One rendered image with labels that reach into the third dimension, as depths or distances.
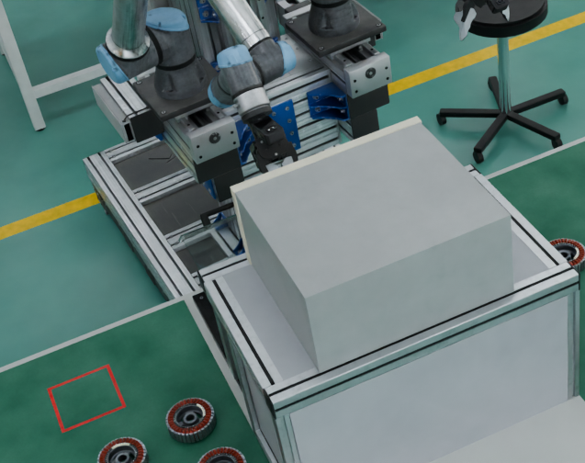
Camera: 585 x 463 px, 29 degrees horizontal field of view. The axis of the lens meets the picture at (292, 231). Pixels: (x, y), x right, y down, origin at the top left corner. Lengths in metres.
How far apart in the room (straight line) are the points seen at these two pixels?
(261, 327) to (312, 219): 0.26
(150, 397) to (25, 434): 0.30
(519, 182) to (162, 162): 1.71
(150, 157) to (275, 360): 2.33
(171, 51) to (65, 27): 2.90
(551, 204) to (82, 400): 1.32
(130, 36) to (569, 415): 1.43
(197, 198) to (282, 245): 2.04
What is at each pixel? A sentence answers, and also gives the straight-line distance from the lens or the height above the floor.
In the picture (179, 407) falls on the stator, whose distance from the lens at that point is 2.70.
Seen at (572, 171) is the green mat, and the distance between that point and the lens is 3.24.
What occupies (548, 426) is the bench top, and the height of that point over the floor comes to 0.75.
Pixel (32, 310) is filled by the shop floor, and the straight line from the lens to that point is 4.32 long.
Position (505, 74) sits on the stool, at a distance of 4.56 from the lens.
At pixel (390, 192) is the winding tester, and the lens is 2.30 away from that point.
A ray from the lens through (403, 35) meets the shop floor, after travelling 5.37.
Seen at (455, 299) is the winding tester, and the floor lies 1.16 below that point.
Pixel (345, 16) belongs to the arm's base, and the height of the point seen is 1.09.
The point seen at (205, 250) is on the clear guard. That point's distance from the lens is 2.64.
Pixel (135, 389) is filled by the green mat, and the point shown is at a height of 0.75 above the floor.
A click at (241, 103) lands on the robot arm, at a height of 1.35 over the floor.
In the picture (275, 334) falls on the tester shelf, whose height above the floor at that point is 1.11.
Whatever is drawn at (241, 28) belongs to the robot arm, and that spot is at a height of 1.40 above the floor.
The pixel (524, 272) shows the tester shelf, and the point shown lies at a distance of 2.39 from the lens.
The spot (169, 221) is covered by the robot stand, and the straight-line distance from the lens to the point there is 4.16.
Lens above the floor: 2.74
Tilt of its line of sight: 39 degrees down
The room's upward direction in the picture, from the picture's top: 11 degrees counter-clockwise
